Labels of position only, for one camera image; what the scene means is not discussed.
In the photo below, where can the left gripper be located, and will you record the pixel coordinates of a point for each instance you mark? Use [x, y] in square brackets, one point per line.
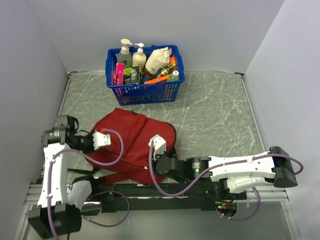
[92, 148]

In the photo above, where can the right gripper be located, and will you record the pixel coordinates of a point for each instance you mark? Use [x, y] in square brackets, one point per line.
[166, 153]

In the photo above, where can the red backpack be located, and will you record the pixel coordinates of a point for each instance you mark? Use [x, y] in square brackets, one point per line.
[136, 131]

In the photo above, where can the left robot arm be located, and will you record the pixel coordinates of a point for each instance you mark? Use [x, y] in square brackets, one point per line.
[58, 210]

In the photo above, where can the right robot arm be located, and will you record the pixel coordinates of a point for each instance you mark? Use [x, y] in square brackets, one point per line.
[236, 174]

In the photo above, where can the beige paper bag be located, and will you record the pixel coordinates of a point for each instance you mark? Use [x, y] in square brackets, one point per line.
[159, 59]

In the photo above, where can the blue plastic basket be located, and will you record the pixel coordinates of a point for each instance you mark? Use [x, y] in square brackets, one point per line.
[136, 94]

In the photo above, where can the pink box in basket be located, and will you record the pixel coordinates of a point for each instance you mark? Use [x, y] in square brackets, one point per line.
[118, 76]

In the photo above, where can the black and green box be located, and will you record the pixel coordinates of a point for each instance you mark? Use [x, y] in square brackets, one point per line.
[132, 75]

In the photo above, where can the green drink bottle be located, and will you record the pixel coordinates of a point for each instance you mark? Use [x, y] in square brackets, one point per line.
[174, 76]

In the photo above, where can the grey pump bottle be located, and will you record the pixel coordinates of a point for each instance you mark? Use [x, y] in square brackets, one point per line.
[124, 56]

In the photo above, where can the cream pump bottle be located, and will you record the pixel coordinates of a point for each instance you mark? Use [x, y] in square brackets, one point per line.
[139, 58]

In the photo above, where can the orange package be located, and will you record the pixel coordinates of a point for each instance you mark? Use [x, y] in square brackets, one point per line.
[154, 78]

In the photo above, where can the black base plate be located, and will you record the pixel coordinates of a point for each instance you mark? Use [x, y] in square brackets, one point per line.
[144, 197]

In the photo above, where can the aluminium rail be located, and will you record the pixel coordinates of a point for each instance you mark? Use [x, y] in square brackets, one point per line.
[267, 193]

